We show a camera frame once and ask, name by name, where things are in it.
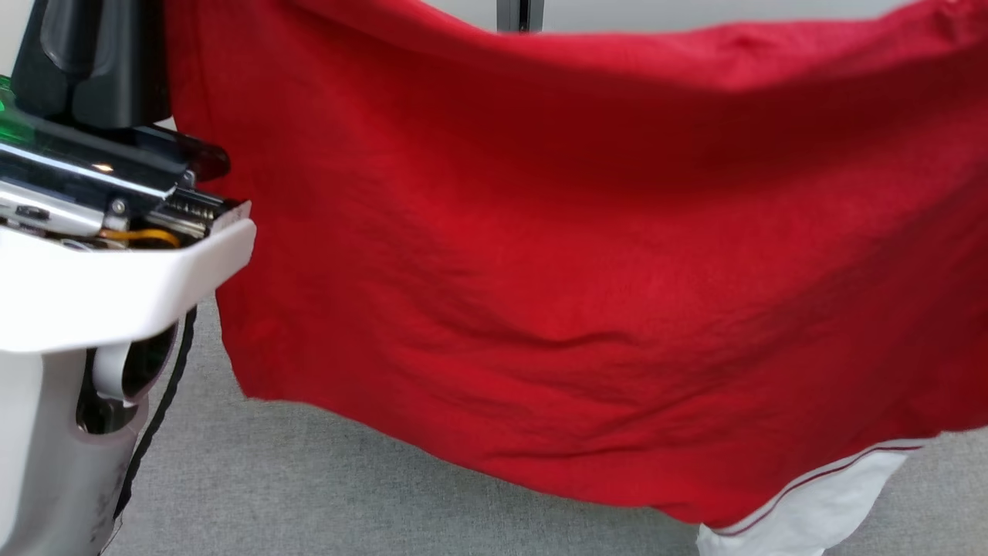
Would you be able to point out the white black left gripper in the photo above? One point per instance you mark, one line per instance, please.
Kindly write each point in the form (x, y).
(100, 286)

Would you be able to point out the red jersey with number 23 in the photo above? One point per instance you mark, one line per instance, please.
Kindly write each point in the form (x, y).
(579, 270)

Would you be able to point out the grey vertical partition post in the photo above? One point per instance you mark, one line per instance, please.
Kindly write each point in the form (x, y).
(519, 15)

